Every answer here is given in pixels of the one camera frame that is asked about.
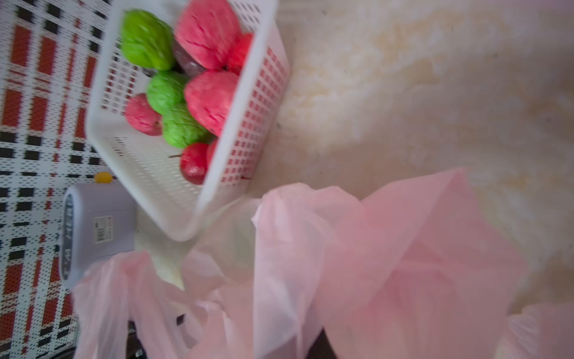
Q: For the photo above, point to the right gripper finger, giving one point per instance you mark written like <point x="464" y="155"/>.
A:
<point x="321" y="349"/>

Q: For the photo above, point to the pink plastic bag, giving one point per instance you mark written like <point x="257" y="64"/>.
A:
<point x="539" y="331"/>
<point x="412" y="271"/>

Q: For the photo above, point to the white plastic basket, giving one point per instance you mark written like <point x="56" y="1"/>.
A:
<point x="142" y="163"/>

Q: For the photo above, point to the green apple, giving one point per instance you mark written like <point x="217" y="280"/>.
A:
<point x="146" y="41"/>
<point x="180" y="129"/>
<point x="165" y="90"/>

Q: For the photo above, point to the pink red apple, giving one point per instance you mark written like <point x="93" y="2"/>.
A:
<point x="207" y="31"/>
<point x="142" y="117"/>
<point x="209" y="98"/>

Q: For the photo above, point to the dark red apple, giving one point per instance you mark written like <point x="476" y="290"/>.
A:
<point x="186" y="62"/>

